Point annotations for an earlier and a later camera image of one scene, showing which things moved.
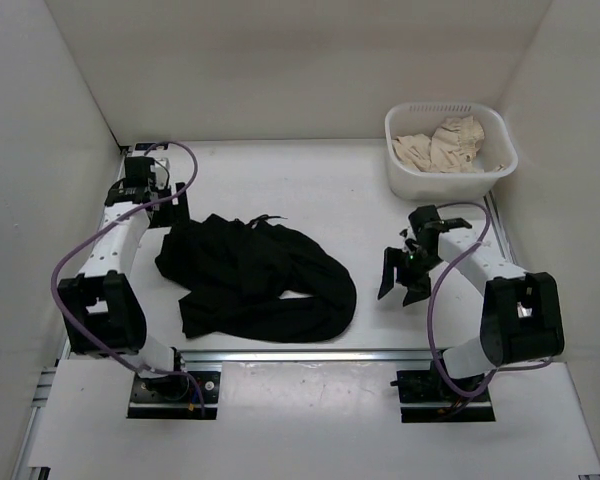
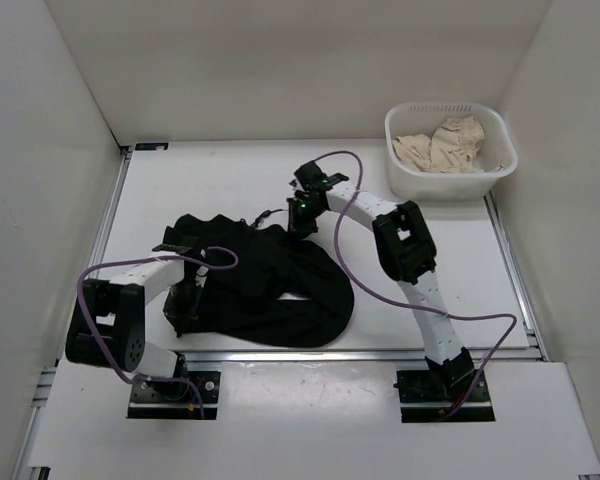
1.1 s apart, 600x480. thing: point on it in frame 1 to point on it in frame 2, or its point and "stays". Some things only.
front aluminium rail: (310, 354) stays
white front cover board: (308, 420) stays
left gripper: (177, 214) to (183, 312)
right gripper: (419, 288) to (298, 226)
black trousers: (257, 281) stays
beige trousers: (452, 147) stays
